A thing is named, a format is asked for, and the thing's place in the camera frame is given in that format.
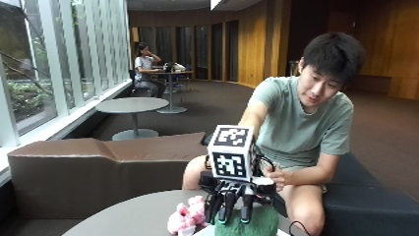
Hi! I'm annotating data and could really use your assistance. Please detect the green fuzzy soft toy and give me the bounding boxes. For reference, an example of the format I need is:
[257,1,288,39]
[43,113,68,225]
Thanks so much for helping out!
[213,203,281,236]

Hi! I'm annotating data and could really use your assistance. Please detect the blue chair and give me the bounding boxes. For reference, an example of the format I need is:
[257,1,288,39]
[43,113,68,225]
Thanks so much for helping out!
[171,77,194,95]

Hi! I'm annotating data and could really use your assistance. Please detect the black glove cable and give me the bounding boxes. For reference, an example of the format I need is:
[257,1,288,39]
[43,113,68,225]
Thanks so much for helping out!
[256,152,278,173]

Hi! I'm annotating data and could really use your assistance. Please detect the pink soft toy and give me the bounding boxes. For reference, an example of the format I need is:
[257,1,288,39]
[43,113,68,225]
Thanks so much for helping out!
[167,195,210,236]

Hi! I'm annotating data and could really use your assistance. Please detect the person in green t-shirt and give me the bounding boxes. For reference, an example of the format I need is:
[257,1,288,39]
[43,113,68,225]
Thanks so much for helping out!
[181,31,367,236]

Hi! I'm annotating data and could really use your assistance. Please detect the brown upholstered bench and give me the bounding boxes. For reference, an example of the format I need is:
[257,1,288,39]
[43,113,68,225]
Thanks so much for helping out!
[7,132,210,220]

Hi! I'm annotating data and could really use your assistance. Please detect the green shrub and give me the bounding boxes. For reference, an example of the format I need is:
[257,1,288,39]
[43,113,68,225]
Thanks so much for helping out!
[6,81,55,123]

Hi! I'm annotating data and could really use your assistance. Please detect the dark upholstered bench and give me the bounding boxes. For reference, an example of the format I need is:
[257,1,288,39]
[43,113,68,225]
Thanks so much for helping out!
[321,151,419,236]

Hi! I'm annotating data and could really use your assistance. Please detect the round grey pedestal table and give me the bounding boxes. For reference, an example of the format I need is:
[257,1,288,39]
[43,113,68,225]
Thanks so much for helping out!
[149,70,196,115]
[95,96,171,142]

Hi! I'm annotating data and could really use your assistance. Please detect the white cube with black markers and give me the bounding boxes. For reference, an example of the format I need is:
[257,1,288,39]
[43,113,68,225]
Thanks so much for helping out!
[208,124,257,183]

